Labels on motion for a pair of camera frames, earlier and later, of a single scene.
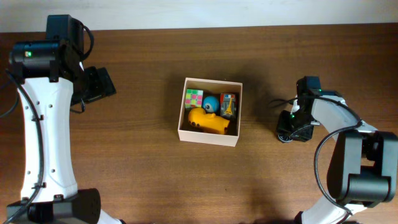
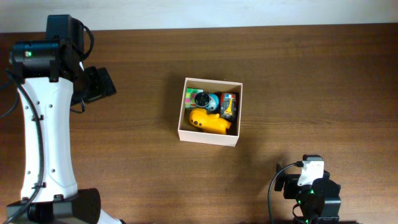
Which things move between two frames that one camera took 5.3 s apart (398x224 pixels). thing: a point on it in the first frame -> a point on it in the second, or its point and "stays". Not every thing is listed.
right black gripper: (283, 124) -> (291, 183)
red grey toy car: (227, 106) stays
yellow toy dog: (208, 122) stays
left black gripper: (101, 83) stays
